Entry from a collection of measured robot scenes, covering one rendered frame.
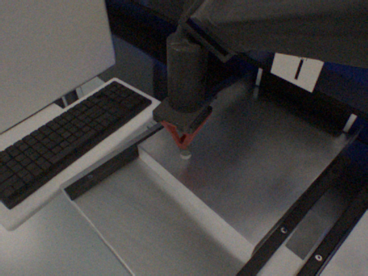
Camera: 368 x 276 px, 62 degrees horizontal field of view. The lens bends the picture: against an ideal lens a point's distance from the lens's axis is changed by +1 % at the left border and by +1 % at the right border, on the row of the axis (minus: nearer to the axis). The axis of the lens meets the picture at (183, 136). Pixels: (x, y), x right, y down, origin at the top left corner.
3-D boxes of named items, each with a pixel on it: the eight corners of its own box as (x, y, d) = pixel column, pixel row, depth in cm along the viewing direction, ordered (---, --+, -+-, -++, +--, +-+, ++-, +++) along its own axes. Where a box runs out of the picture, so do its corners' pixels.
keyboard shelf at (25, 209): (98, 73, 93) (96, 65, 91) (167, 110, 81) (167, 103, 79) (-56, 162, 69) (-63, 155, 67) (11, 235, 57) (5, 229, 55)
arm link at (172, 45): (161, 41, 38) (206, 45, 37) (173, 17, 43) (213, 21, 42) (163, 86, 43) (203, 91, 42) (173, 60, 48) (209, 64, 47)
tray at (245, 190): (250, 81, 73) (252, 69, 71) (355, 138, 60) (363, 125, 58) (139, 157, 57) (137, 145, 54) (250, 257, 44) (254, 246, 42)
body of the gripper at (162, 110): (217, 100, 51) (223, 61, 46) (186, 137, 45) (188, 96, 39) (184, 88, 53) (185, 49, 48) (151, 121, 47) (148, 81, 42)
